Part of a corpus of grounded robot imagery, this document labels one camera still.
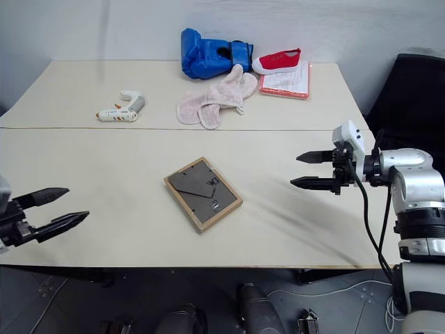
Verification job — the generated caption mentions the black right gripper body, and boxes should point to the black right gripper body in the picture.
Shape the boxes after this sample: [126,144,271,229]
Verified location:
[330,147,361,196]

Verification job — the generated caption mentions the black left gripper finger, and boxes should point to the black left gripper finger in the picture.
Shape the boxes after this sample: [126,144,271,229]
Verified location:
[11,187,71,210]
[34,210,91,244]

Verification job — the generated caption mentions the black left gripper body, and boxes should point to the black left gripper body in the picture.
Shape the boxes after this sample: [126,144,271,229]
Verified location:
[0,198,39,249]

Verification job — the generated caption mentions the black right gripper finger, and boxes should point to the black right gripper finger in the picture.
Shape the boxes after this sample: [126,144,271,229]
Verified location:
[289,176,336,191]
[296,150,336,165]

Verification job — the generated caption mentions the pink clipboard with papers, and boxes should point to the pink clipboard with papers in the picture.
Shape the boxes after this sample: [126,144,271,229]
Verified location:
[258,59,312,102]

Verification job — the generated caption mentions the black chair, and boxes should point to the black chair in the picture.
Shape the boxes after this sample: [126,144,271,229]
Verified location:
[362,47,445,164]

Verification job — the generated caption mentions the red canvas shoe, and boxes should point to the red canvas shoe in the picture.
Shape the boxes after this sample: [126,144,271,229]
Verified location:
[251,48,302,75]

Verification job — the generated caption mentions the white glue gun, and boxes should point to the white glue gun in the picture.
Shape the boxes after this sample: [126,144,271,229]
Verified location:
[95,90,147,124]

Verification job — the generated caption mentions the pink terry cloth mitt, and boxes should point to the pink terry cloth mitt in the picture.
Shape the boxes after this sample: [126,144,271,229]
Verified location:
[176,63,259,131]

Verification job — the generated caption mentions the large dark rounded shape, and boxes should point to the large dark rounded shape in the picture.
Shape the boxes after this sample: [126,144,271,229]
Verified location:
[235,283,290,334]

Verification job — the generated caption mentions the small dark boxy shape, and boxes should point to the small dark boxy shape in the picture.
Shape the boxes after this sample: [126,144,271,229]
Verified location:
[296,308,321,334]

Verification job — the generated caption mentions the blue boxing glove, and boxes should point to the blue boxing glove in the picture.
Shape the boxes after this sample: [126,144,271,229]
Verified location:
[179,27,254,81]

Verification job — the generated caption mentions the dark ribbed rounded shape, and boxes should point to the dark ribbed rounded shape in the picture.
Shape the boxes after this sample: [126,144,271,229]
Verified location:
[155,302,210,334]

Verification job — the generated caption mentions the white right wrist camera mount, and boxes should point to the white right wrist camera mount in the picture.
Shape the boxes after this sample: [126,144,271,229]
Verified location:
[331,120,366,182]

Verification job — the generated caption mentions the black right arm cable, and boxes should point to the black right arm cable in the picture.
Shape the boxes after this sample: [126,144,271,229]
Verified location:
[346,129,401,283]

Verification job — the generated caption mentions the thin white floor cable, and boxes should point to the thin white floor cable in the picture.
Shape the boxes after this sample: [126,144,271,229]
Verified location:
[266,277,406,332]

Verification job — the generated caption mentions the wooden picture frame face down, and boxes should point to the wooden picture frame face down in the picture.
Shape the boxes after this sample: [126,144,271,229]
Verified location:
[163,156,244,234]

